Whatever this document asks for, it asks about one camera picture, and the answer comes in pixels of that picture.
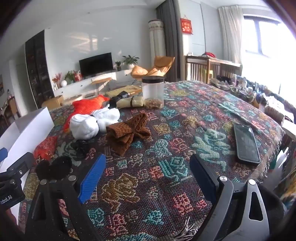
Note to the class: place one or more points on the beige rolled cloth bag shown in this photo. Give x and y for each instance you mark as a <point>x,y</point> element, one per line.
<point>126,102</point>

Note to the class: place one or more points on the colourful woven patterned blanket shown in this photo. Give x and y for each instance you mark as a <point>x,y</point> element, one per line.
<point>150,150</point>

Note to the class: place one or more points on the red flowers in vase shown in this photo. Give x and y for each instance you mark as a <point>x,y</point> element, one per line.
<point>56,80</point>

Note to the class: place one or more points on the orange lounge chair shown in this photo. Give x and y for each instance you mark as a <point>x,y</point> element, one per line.
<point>161,63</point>

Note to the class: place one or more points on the white tv cabinet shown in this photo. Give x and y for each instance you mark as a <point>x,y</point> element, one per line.
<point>78,87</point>

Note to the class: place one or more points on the red cloth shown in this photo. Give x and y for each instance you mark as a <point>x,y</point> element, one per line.
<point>209,55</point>

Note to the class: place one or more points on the green plant red decorations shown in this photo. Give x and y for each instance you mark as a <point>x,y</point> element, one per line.
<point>71,76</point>

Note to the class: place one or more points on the white box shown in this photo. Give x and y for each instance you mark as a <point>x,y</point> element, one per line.
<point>25,129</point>

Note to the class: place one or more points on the black smartphone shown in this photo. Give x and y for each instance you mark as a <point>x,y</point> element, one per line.
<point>246,143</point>

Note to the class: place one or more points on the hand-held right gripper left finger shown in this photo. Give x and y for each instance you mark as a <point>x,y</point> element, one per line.
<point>92,178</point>

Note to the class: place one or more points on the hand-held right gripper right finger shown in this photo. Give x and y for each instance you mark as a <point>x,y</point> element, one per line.
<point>203,178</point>

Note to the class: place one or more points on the red mesh pouch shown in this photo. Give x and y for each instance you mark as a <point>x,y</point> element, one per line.
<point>45,148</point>

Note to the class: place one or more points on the round white vase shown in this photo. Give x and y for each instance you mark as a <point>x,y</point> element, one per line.
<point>63,83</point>

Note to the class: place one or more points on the green plastic stool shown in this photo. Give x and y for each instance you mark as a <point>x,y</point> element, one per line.
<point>206,74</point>

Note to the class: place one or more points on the white curtain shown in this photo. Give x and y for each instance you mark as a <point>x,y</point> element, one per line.
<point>231,34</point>

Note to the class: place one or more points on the small potted green plant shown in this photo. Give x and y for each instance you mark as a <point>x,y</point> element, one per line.
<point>118,66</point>

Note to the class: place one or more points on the grey curtain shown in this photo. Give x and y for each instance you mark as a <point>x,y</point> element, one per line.
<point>170,34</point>

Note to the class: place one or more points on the cardboard box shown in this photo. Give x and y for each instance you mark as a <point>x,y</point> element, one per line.
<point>53,102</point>

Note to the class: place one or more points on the white tower air conditioner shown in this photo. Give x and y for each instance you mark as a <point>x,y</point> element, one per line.
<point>157,44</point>

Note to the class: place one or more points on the black television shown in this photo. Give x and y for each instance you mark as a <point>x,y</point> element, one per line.
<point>96,64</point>

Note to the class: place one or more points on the brown knitted cloth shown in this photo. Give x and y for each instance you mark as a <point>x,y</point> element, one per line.
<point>124,132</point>

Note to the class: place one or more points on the black fuzzy cloth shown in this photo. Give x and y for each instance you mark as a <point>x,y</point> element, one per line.
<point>55,168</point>

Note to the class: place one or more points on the black trash bag roll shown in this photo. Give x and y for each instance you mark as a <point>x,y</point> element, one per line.
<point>118,97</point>

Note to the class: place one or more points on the window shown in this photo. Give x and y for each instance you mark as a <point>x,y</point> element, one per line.
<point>263,34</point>

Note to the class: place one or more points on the small wooden stool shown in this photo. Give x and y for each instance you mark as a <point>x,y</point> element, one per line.
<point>100,80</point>

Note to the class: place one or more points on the small black cloth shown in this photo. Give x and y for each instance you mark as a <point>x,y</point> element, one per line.
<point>79,146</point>

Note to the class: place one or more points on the flat yellow box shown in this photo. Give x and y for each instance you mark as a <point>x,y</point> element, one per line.
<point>129,89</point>

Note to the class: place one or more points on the red wall hanging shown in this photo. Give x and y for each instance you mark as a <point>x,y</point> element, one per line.
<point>186,26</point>

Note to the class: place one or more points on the clutter of bottles and bags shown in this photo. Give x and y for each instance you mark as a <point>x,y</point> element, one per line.
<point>245,90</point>

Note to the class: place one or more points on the wooden side table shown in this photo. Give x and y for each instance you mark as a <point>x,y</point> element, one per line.
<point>196,67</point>

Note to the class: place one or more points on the black display shelf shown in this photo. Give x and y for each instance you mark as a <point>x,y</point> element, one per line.
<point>38,69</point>

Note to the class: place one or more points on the white towel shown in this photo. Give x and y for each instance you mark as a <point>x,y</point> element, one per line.
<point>83,126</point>

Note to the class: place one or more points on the red fish plush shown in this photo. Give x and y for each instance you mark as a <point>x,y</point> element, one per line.
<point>87,105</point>

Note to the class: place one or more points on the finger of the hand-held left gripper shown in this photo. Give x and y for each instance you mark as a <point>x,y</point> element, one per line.
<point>20,165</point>
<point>2,154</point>

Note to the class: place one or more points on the large potted green plant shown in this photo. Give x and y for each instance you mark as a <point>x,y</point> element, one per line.
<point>130,60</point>

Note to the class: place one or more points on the clear plastic jar black lid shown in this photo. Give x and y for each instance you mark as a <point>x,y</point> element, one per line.
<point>152,92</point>

